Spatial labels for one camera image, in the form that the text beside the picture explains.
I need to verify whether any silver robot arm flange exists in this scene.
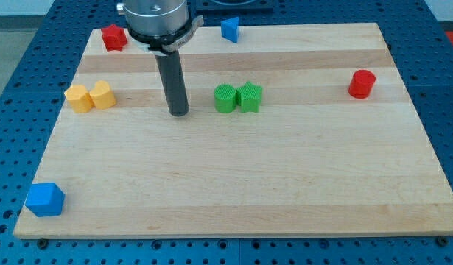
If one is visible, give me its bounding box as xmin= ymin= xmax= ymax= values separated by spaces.
xmin=116 ymin=0 xmax=204 ymax=56

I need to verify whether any yellow hexagon block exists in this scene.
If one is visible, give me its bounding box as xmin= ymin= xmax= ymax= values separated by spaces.
xmin=64 ymin=85 xmax=94 ymax=113

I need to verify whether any green cylinder block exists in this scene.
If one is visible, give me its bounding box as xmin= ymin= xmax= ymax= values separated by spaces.
xmin=214 ymin=84 xmax=236 ymax=113

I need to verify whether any green star block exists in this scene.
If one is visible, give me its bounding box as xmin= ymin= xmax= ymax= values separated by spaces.
xmin=236 ymin=82 xmax=263 ymax=113

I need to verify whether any wooden board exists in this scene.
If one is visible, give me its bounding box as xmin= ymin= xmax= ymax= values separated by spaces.
xmin=14 ymin=23 xmax=453 ymax=239

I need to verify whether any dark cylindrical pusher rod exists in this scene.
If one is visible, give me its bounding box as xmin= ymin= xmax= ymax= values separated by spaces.
xmin=155 ymin=51 xmax=189 ymax=117

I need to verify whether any blue triangle block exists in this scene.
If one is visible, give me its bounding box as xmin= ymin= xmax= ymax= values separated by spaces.
xmin=220 ymin=17 xmax=240 ymax=43

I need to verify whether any yellow heart block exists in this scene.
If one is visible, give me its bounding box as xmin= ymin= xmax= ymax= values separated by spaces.
xmin=89 ymin=80 xmax=116 ymax=110

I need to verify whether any red cylinder block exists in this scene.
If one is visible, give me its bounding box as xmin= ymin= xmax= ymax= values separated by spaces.
xmin=348 ymin=69 xmax=376 ymax=99

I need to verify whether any red star block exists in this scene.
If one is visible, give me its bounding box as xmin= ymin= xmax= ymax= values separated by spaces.
xmin=101 ymin=24 xmax=127 ymax=52

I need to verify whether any blue cube block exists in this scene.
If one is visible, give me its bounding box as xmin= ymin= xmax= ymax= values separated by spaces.
xmin=25 ymin=183 xmax=66 ymax=217

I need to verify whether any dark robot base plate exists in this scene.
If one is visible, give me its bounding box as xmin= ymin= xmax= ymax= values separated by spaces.
xmin=191 ymin=0 xmax=275 ymax=13

